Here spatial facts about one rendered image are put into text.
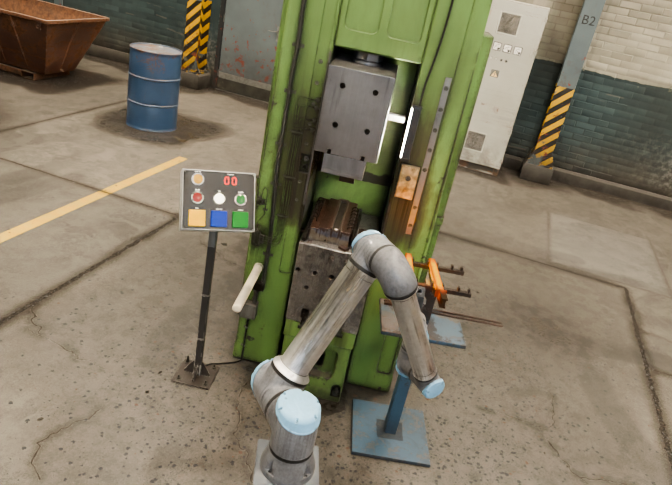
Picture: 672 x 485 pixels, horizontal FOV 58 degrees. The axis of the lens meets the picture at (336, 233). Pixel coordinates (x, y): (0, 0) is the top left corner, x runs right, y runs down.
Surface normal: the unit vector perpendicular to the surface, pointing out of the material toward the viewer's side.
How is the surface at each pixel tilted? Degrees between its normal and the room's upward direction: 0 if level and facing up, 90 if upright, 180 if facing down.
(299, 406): 5
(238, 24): 90
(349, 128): 90
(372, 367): 90
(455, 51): 90
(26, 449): 0
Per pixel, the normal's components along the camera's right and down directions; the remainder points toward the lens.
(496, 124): -0.30, 0.35
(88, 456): 0.18, -0.89
